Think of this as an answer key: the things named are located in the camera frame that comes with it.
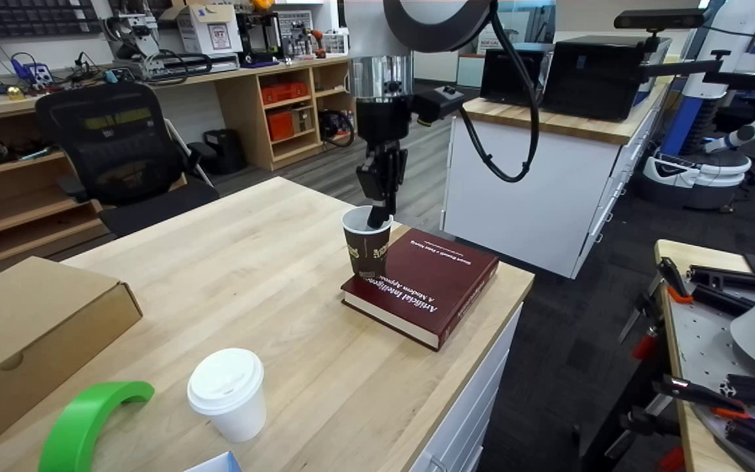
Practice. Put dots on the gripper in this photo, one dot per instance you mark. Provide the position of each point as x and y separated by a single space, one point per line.
383 121

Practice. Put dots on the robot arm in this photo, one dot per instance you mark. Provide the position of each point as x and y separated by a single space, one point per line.
367 26

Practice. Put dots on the brown paper cup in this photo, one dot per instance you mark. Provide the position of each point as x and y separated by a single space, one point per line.
366 252

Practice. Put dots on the tall orange box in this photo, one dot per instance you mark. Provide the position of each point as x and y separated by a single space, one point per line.
286 124

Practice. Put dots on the dark red hardcover book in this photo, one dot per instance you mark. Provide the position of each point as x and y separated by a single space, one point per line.
433 282

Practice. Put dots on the flat orange box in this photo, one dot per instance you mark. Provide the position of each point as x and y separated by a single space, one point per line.
284 92

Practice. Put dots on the white cabinet with wooden top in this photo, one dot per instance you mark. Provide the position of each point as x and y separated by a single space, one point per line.
528 190

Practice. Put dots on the wooden workbench with shelves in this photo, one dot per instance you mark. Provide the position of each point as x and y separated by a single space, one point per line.
246 111

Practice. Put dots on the black bin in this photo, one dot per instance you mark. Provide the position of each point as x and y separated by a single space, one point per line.
225 152

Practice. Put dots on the small black box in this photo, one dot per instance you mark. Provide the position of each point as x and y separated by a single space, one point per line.
512 75

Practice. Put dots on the black 3d printer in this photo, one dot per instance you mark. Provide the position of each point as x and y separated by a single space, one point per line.
258 39

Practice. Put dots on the white cardboard box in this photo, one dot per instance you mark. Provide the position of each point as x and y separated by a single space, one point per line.
204 29

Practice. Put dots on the large black box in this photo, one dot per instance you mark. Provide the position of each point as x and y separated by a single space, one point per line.
594 78

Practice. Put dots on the white paper cup with lid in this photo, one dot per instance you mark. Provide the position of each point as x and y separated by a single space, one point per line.
230 393

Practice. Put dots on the black office chair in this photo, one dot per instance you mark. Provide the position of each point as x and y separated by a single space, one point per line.
115 151

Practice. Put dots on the black clamp with orange trigger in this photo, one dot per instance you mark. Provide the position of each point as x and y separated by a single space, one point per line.
672 278
692 392

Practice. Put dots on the white and blue robot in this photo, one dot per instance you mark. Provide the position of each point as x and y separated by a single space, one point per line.
698 170

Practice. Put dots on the blue and white packet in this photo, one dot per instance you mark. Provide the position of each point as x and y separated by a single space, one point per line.
217 464

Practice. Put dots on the blue bench instrument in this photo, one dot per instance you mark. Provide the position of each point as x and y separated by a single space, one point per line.
33 72

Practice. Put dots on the flat cardboard box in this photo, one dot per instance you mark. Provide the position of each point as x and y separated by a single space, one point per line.
23 328

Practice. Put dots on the green plastic arc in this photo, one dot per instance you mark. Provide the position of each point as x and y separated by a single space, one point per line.
79 423

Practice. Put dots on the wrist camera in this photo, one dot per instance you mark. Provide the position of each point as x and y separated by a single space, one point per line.
440 103

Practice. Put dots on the camera on mount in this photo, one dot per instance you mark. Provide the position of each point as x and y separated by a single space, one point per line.
659 19

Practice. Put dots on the wall rack of parts bins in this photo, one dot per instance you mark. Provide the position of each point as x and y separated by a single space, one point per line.
30 16

